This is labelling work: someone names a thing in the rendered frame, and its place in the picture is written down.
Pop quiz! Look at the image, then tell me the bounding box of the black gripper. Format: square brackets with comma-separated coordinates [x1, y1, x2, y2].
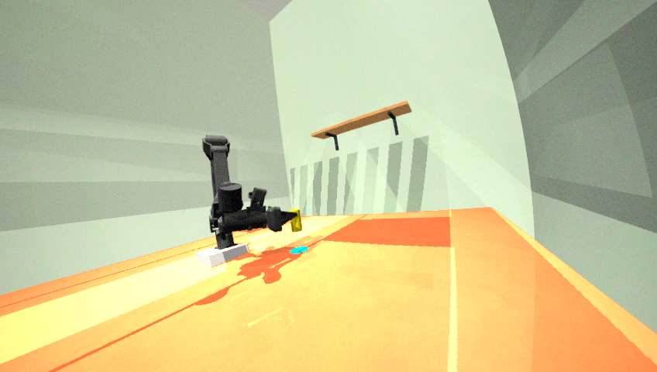
[242, 206, 297, 232]

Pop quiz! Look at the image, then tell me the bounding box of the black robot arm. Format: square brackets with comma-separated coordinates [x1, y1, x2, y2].
[202, 135, 267, 250]

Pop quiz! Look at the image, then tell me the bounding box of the yellow cylinder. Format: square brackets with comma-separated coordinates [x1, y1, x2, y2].
[290, 209, 302, 232]

